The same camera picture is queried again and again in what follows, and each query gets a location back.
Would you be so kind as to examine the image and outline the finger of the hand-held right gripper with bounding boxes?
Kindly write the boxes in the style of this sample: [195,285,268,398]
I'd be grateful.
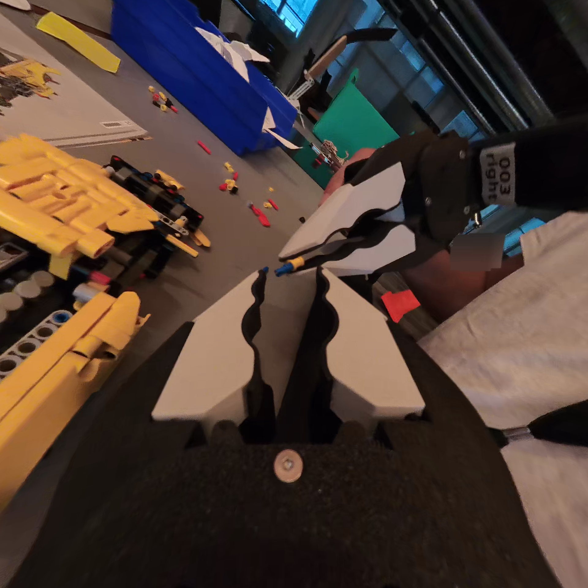
[303,216,417,277]
[278,162,407,262]

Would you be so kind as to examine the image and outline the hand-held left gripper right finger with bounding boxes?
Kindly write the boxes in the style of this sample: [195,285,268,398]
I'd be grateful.
[316,267,426,427]

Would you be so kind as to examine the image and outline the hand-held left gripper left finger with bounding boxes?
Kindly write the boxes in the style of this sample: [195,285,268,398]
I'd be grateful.
[151,269,272,425]

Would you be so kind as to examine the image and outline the yellow toy brick car model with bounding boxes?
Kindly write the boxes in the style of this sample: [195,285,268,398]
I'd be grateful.
[0,132,213,513]

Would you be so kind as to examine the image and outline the person's right forearm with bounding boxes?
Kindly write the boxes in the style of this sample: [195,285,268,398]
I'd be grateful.
[402,248,526,324]

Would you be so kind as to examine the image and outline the person's right hand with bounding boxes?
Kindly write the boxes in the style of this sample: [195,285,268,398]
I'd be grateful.
[321,147,376,206]

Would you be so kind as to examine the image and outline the orange plastic object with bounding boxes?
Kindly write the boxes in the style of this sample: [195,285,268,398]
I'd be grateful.
[380,289,421,323]

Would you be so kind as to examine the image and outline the scattered small toy brick pieces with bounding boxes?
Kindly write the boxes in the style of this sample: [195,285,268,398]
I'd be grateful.
[148,84,306,229]

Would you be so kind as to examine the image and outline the white crumpled paper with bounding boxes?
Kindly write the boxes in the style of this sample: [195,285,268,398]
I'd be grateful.
[261,106,302,150]
[195,27,271,83]

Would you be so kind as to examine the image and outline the wooden document stand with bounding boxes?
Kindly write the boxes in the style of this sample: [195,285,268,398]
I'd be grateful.
[287,34,350,99]

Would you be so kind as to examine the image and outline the blue storage bin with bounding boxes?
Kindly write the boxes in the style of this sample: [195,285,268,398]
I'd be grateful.
[111,0,299,157]

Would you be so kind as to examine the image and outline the open instruction booklet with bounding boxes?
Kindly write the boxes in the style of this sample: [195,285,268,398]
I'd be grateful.
[0,14,152,148]

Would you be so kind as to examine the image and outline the yellow paper piece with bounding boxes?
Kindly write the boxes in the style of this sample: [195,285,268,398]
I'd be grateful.
[36,11,121,74]

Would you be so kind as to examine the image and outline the black lanyard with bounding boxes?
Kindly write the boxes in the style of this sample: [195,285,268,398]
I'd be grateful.
[489,400,588,448]

